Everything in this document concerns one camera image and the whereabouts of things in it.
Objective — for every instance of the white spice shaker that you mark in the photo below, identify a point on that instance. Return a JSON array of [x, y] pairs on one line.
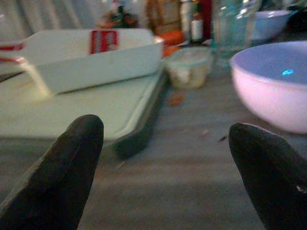
[[185, 18]]

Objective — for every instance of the hot sauce bottle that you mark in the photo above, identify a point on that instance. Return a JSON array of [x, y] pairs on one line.
[[197, 24]]

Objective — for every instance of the clear plastic food container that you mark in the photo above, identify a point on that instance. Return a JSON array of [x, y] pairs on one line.
[[189, 68]]

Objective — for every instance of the clear drinking glass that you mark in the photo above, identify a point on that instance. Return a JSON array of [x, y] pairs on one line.
[[231, 26]]

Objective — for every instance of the colourful snack bag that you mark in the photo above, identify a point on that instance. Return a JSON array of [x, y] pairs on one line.
[[120, 18]]

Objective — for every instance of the white square plate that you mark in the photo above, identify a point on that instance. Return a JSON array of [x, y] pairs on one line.
[[79, 112]]

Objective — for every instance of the small orange scrap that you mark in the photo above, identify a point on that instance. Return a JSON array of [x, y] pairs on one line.
[[176, 98]]

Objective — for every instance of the white red paper box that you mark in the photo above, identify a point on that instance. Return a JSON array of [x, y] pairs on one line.
[[96, 60]]

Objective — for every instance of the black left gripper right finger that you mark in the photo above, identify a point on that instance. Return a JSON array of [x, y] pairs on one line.
[[271, 172]]

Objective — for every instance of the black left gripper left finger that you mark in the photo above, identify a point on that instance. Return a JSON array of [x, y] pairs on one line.
[[60, 175]]

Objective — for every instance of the dark red bottle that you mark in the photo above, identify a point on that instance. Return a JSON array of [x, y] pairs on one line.
[[206, 16]]

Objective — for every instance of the large white bowl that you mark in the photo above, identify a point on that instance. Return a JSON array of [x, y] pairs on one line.
[[273, 83]]

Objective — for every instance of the small white bowl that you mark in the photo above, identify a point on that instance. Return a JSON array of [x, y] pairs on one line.
[[269, 22]]

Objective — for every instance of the orange packet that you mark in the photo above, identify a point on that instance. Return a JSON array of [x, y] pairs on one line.
[[171, 42]]

